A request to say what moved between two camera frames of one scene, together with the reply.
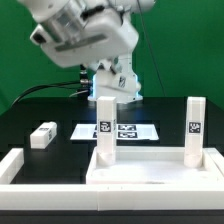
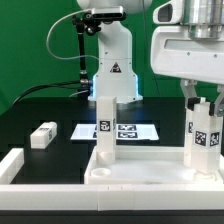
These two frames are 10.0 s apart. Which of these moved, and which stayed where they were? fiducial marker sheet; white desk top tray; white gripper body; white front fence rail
Moved: white gripper body
Stayed: white desk top tray; fiducial marker sheet; white front fence rail
